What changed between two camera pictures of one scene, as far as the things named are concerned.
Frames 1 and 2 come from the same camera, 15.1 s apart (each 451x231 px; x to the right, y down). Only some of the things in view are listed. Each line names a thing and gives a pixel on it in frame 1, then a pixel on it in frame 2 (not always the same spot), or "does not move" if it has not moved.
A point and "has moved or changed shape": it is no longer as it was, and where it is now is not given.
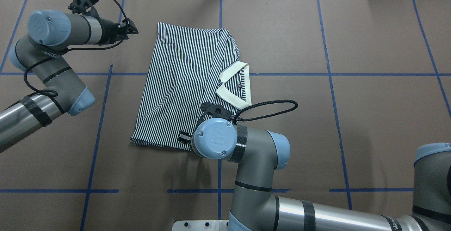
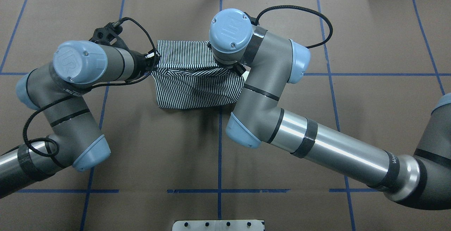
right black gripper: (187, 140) to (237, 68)
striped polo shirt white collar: (191, 66) has moved or changed shape
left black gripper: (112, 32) to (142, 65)
